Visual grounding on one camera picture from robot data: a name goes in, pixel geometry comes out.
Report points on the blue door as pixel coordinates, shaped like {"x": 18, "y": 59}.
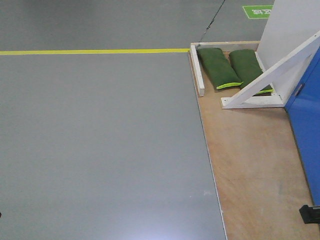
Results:
{"x": 303, "y": 108}

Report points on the white far border batten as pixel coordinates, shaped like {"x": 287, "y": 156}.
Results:
{"x": 197, "y": 70}

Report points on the white border batten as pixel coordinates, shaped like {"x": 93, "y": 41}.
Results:
{"x": 229, "y": 46}
{"x": 197, "y": 70}

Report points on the left green sandbag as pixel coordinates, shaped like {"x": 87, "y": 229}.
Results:
{"x": 218, "y": 69}

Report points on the green sandbag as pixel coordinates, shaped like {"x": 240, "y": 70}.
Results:
{"x": 245, "y": 64}
{"x": 218, "y": 69}

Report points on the white back border batten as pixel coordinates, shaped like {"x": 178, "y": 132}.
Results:
{"x": 229, "y": 46}

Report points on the right green sandbag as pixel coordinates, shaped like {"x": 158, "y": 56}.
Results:
{"x": 245, "y": 64}

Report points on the plywood base platform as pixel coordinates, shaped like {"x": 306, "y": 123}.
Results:
{"x": 257, "y": 168}

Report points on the white far triangular brace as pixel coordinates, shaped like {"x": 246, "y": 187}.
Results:
{"x": 246, "y": 99}

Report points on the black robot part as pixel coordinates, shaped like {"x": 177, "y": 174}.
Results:
{"x": 310, "y": 214}

